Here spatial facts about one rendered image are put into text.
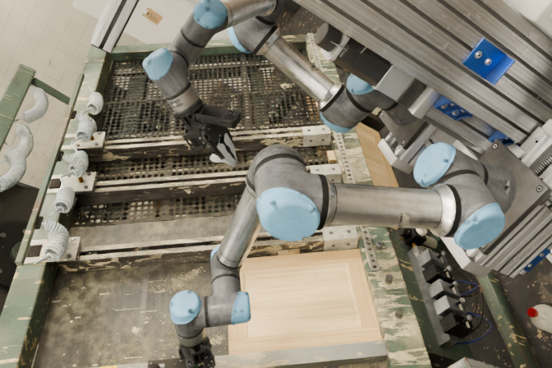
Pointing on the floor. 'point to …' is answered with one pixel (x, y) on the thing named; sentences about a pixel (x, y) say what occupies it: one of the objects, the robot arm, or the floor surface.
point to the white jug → (541, 317)
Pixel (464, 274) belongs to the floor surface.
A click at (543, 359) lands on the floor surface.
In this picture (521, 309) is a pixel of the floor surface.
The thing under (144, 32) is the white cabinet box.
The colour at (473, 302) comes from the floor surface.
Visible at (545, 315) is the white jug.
